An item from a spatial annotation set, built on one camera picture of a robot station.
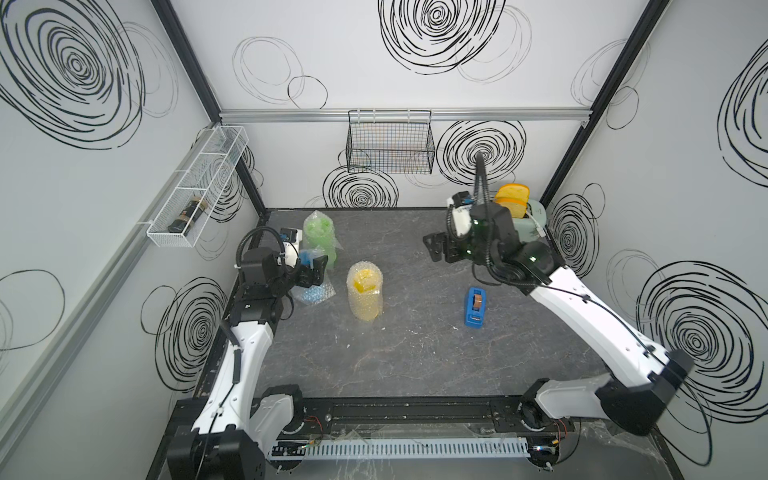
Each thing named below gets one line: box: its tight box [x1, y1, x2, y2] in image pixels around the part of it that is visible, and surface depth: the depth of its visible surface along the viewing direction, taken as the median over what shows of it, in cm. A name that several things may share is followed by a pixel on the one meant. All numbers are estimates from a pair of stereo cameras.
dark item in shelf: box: [167, 198, 208, 236], surface depth 69 cm
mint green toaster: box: [512, 199, 547, 242], surface depth 98 cm
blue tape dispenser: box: [465, 287, 487, 329], surface depth 91 cm
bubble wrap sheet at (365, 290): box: [346, 260, 383, 322], surface depth 82 cm
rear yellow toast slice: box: [494, 183, 530, 219], surface depth 98 cm
